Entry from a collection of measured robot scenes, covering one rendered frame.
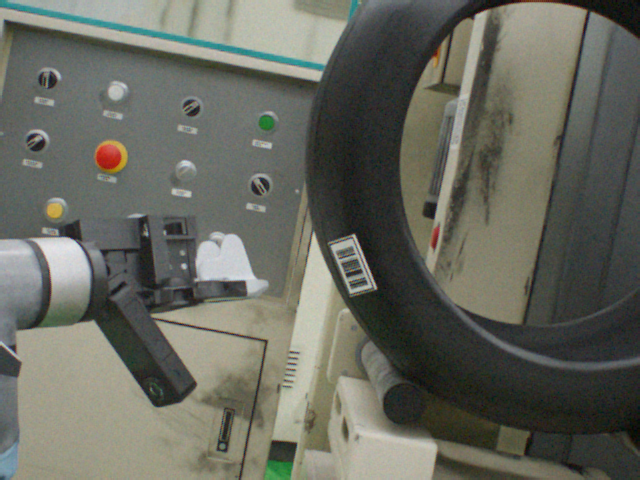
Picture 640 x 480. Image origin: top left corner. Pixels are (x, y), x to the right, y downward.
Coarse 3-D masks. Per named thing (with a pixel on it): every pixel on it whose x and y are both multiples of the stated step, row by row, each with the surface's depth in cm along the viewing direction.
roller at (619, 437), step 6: (618, 432) 148; (624, 432) 146; (630, 432) 144; (636, 432) 142; (618, 438) 148; (624, 438) 145; (630, 438) 143; (636, 438) 141; (624, 444) 146; (630, 444) 143; (636, 444) 141; (630, 450) 144; (636, 450) 141; (636, 456) 142
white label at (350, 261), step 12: (336, 240) 135; (348, 240) 134; (336, 252) 136; (348, 252) 135; (360, 252) 134; (336, 264) 137; (348, 264) 135; (360, 264) 134; (348, 276) 136; (360, 276) 135; (348, 288) 136; (360, 288) 135; (372, 288) 134
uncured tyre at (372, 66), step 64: (384, 0) 134; (448, 0) 132; (512, 0) 160; (576, 0) 160; (384, 64) 132; (320, 128) 136; (384, 128) 132; (320, 192) 136; (384, 192) 133; (384, 256) 133; (384, 320) 136; (448, 320) 133; (576, 320) 164; (448, 384) 137; (512, 384) 135; (576, 384) 134
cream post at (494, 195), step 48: (480, 48) 173; (528, 48) 172; (576, 48) 172; (480, 96) 172; (528, 96) 172; (480, 144) 173; (528, 144) 173; (480, 192) 173; (528, 192) 173; (480, 240) 173; (528, 240) 174; (480, 288) 174; (528, 288) 174; (432, 432) 175; (480, 432) 175
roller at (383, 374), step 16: (368, 352) 164; (368, 368) 158; (384, 368) 148; (384, 384) 141; (400, 384) 137; (416, 384) 140; (384, 400) 137; (400, 400) 137; (416, 400) 137; (400, 416) 137; (416, 416) 137
